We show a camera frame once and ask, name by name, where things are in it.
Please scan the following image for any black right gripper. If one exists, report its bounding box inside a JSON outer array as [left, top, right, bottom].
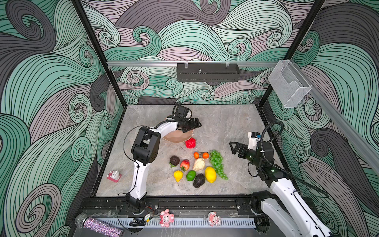
[[230, 141, 265, 169]]

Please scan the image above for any red fake apple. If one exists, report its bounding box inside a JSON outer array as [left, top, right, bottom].
[[185, 138, 196, 149]]

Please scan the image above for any pink scalloped fruit bowl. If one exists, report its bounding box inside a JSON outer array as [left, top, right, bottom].
[[163, 129, 194, 143]]

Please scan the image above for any yellow lemon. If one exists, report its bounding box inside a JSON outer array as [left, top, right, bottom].
[[204, 166, 217, 183]]

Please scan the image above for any cream fake garlic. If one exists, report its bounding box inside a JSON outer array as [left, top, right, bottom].
[[192, 158, 205, 171]]

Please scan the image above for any dark avocado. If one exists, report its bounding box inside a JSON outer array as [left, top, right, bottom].
[[193, 173, 206, 188]]

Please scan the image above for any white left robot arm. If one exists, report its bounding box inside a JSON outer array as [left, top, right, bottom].
[[125, 118, 201, 213]]

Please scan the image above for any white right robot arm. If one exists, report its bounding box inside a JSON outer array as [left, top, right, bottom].
[[230, 142, 333, 237]]

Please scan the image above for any green grape bunch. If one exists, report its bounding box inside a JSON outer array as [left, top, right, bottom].
[[209, 150, 229, 180]]

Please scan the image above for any orange tomato left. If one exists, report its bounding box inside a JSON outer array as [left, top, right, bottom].
[[193, 152, 200, 159]]

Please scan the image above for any orange tomato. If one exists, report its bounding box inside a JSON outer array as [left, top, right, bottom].
[[193, 152, 200, 159], [202, 152, 210, 159]]

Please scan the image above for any orange tomato right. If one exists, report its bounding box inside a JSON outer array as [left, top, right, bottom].
[[202, 152, 210, 159]]

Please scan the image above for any dark brown mangosteen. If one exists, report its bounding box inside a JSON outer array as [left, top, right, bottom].
[[169, 156, 180, 167]]

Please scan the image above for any green lime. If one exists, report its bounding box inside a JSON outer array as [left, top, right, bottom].
[[186, 170, 196, 182]]

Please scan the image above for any yellow pear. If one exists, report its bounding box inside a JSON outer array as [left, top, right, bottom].
[[173, 170, 183, 183]]

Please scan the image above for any pink haired doll toy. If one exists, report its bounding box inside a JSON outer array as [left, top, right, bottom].
[[207, 212, 221, 227]]

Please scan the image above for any white figurine on pink base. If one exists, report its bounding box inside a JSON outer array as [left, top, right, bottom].
[[107, 170, 122, 183]]

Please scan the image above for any pink cat toy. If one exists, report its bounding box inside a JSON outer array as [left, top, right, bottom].
[[159, 209, 174, 227]]

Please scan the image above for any glitter purple cylinder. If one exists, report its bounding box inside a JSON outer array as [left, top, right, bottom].
[[75, 213, 123, 237]]

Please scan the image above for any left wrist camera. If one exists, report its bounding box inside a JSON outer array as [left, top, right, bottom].
[[176, 105, 192, 118]]

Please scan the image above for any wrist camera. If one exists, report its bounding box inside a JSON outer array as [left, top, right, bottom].
[[248, 132, 261, 151], [176, 105, 192, 118]]

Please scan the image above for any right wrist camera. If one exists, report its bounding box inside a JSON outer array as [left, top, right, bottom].
[[248, 132, 261, 151]]

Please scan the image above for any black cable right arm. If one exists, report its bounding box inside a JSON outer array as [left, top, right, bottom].
[[260, 120, 329, 198]]

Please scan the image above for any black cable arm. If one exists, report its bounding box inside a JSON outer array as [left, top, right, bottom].
[[260, 120, 329, 198], [116, 102, 190, 232]]

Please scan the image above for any black wall tray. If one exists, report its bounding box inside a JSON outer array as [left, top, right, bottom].
[[176, 63, 241, 83]]

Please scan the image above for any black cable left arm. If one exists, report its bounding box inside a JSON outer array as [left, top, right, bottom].
[[116, 102, 190, 232]]

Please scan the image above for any aluminium rail back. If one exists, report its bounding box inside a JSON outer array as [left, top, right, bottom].
[[107, 60, 278, 67]]

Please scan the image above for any aluminium rail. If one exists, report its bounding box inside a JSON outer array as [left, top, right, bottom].
[[107, 60, 278, 67], [293, 62, 379, 173]]

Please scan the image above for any clear acrylic wall box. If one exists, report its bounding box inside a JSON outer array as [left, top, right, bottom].
[[268, 60, 311, 108]]

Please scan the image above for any white slotted cable duct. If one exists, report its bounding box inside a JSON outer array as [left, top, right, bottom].
[[96, 217, 256, 229]]

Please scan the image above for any black corner frame post left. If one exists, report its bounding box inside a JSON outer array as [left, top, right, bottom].
[[72, 0, 127, 109]]

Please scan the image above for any black corner frame post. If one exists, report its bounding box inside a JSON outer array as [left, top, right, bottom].
[[72, 0, 127, 109], [257, 0, 325, 110]]

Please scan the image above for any aluminium rail right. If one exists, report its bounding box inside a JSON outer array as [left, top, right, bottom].
[[293, 62, 379, 173]]

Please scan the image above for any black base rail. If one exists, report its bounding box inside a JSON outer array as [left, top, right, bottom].
[[78, 194, 297, 218]]

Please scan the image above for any black corner frame post right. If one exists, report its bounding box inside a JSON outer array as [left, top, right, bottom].
[[257, 0, 325, 110]]

